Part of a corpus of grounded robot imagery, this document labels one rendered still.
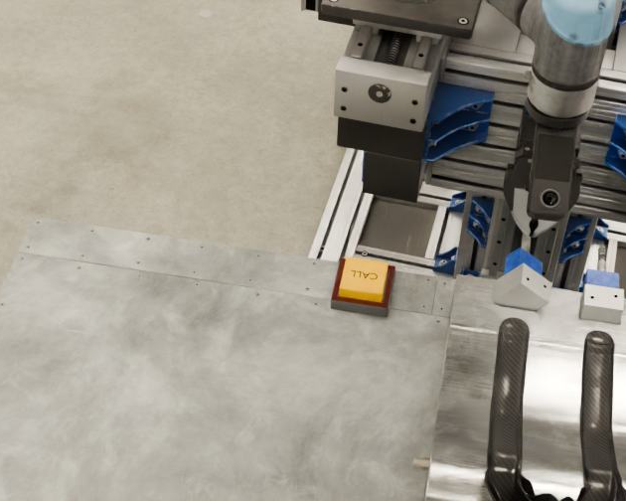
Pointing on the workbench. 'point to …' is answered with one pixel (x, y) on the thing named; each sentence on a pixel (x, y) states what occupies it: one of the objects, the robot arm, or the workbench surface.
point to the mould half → (534, 395)
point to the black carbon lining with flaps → (519, 334)
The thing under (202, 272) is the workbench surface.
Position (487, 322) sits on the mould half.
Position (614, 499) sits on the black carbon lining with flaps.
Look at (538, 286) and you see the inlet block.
